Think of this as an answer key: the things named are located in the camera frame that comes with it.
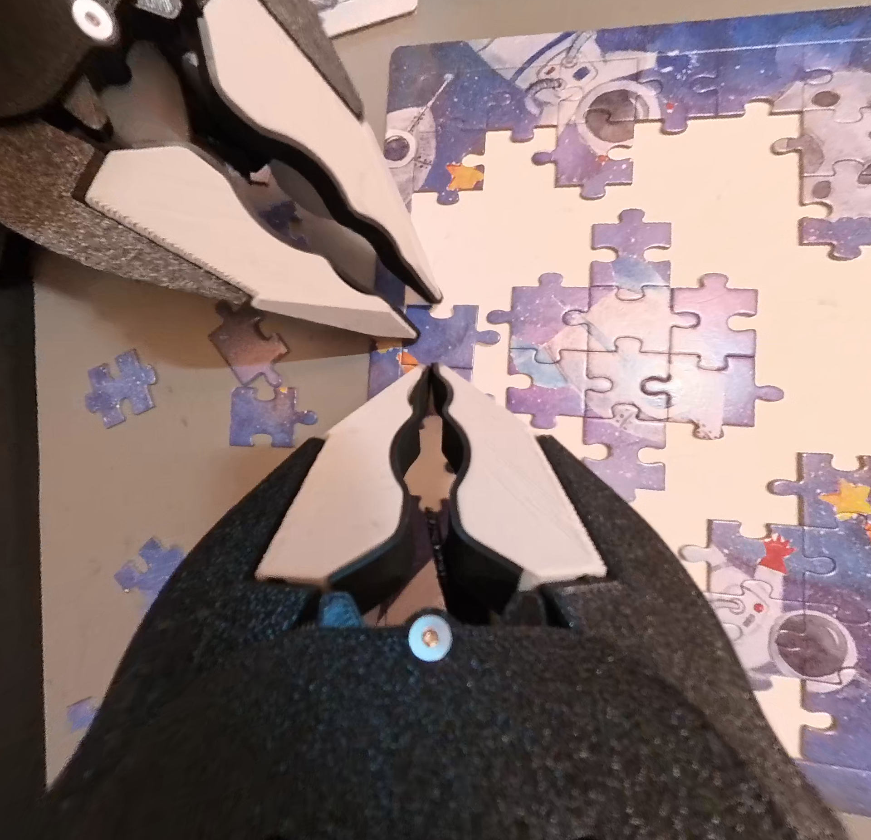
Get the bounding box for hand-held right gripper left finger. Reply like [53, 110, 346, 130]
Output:
[254, 364, 434, 613]

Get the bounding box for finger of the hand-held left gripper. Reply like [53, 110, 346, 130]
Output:
[85, 144, 419, 342]
[177, 0, 445, 305]

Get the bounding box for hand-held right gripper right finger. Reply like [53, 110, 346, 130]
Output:
[432, 364, 608, 619]

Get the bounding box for blue puzzle pieces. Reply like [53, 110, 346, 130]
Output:
[67, 200, 321, 733]

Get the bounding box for assembled space puzzle pieces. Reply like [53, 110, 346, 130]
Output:
[371, 10, 871, 783]

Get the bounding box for blue starry jigsaw piece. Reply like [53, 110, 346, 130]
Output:
[407, 304, 501, 370]

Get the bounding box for space jigsaw puzzle tray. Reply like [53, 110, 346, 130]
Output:
[367, 6, 871, 786]

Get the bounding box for grey desk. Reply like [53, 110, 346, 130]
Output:
[30, 0, 871, 840]

